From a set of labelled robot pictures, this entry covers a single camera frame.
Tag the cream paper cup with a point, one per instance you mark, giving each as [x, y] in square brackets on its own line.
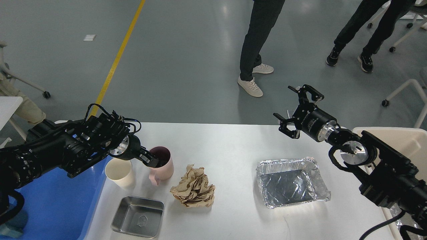
[121, 173]

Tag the crumpled brown paper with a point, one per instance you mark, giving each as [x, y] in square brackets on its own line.
[194, 189]

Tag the person in dark trousers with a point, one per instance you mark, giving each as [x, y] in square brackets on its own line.
[263, 18]

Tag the white chair left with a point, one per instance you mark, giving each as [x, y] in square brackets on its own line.
[13, 77]

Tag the blue plastic tray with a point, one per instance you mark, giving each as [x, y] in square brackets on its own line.
[61, 208]

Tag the teal cup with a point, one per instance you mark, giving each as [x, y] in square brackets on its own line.
[14, 227]

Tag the person in beige trousers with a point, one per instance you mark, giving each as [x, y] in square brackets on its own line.
[28, 110]

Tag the beige plastic bin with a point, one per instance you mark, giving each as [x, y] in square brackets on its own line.
[412, 143]

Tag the white side table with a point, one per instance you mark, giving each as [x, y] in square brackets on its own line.
[8, 106]

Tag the clear floor plate left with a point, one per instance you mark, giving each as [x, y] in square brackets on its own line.
[290, 113]

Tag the pink mug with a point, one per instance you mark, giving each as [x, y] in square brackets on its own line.
[166, 168]

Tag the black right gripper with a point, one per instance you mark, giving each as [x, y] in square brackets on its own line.
[307, 117]

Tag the aluminium foil tray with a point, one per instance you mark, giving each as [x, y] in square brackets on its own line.
[290, 182]

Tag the white rolling chair base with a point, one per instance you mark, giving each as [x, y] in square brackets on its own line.
[395, 11]

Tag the white chair leg right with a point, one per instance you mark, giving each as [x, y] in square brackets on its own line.
[418, 89]

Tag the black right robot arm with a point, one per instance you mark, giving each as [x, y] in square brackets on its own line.
[387, 176]

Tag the square stainless steel tray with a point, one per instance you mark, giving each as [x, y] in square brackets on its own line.
[138, 216]

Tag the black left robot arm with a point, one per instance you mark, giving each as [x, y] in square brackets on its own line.
[73, 146]

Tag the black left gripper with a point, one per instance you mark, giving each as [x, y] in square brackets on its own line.
[130, 148]

